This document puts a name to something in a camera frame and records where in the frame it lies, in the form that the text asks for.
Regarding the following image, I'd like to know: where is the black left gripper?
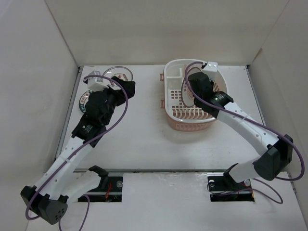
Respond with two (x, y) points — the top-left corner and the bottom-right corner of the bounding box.
(97, 77), (135, 126)

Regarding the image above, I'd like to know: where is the plate with orange sunburst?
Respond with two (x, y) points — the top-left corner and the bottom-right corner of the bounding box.
(181, 79), (197, 108)

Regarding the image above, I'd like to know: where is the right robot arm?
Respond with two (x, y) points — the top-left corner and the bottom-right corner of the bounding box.
(185, 72), (293, 190)

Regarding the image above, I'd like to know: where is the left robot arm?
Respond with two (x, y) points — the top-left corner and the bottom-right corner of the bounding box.
(21, 75), (136, 225)

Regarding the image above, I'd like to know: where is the white plastic dish rack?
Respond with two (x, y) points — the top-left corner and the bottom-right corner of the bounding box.
(163, 58), (229, 121)

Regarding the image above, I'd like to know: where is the plate with red characters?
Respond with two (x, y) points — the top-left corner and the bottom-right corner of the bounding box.
(103, 66), (133, 90)

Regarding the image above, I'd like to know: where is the plate with green rim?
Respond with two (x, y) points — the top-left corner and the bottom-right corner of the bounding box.
(78, 90), (92, 113)

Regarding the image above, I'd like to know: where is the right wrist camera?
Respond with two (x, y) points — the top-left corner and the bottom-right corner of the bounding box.
(201, 62), (218, 81)

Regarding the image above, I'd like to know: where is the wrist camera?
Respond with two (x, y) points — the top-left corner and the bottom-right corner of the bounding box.
(83, 77), (108, 91)
(201, 62), (218, 81)

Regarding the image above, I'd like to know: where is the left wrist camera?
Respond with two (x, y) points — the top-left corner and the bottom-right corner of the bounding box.
(83, 77), (108, 91)

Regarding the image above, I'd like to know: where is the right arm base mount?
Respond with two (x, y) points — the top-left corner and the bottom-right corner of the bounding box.
(206, 164), (255, 202)

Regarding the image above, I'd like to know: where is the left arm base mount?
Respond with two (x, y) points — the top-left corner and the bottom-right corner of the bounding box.
(86, 166), (124, 203)

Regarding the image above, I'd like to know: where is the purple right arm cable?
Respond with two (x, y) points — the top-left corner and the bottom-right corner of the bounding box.
(184, 61), (304, 204)

